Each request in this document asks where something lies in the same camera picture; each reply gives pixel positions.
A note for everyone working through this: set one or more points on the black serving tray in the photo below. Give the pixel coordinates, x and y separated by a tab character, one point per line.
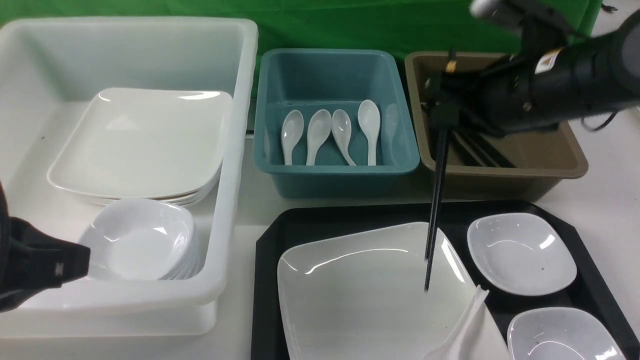
298	226

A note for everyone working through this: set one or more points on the white square rice plate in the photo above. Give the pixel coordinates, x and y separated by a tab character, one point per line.
361	296

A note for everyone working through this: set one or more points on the black chopsticks in brown bin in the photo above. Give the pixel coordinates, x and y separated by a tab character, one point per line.
474	150

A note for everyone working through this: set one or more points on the white bowl tray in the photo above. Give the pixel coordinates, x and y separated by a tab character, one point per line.
521	254
560	333

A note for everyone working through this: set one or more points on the stack of white bowls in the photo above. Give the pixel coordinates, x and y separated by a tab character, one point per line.
144	240

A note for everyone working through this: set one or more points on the white spoon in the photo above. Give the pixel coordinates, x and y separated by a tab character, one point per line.
291	133
341	128
455	343
318	131
369	120

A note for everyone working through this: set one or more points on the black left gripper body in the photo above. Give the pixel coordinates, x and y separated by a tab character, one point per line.
32	261

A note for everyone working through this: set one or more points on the large white plastic tub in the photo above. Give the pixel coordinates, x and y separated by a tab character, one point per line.
50	71

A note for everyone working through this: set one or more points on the stack of white square plates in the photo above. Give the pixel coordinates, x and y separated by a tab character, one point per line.
145	143

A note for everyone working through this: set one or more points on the green backdrop cloth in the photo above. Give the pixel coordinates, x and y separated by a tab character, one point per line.
397	27

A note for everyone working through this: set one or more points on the brown plastic bin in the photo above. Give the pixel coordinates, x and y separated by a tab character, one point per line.
542	159

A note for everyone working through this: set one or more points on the black chopstick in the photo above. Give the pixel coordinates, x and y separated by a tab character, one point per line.
451	61
441	154

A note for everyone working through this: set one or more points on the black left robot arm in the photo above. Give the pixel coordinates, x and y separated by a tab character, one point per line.
32	261

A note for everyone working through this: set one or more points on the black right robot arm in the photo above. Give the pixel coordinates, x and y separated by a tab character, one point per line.
548	83

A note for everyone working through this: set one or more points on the teal plastic bin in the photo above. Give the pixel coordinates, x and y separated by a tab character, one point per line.
309	80

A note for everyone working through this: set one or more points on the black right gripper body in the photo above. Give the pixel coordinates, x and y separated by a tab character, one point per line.
494	101

